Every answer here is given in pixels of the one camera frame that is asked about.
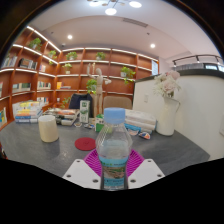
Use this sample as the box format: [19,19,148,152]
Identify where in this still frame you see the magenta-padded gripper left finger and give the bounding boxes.
[62,148,103,190]

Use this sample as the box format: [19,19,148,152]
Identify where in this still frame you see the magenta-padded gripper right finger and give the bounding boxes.
[127,148,166,190]

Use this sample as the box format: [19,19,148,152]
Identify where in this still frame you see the clear water bottle blue cap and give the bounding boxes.
[95,107,133,192]

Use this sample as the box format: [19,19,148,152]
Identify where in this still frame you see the flat round red coaster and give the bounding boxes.
[74,136,97,152]

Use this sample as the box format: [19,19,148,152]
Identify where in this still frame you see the blue white tissue pack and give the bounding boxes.
[125,123,143,134]

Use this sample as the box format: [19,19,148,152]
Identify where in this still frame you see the cream cup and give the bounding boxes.
[37,114,60,144]

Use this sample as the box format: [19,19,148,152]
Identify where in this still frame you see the dark book stack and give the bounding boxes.
[42,107,81,127]

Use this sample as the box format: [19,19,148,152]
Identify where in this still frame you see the white vase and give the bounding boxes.
[155,96,181,137]

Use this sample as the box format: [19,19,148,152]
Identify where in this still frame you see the dark chair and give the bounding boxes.
[68,93,95,110]

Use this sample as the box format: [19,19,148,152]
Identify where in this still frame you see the wooden artist mannequin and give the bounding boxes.
[86,63,113,118]

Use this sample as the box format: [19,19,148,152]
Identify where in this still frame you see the orange wooden shelf unit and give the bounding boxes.
[0,25,160,131]

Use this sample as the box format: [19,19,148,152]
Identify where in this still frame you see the grey curtain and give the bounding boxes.
[174,63,205,72]

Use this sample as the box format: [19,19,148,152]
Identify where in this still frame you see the window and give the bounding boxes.
[203,63,224,73]

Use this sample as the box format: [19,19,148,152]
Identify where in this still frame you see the recessed ceiling lights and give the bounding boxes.
[66,34,157,50]

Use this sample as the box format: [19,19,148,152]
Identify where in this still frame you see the ceiling air vent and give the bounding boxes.
[122,17,149,28]

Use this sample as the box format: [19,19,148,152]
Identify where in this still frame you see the black track light rail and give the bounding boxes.
[172,54,224,67]

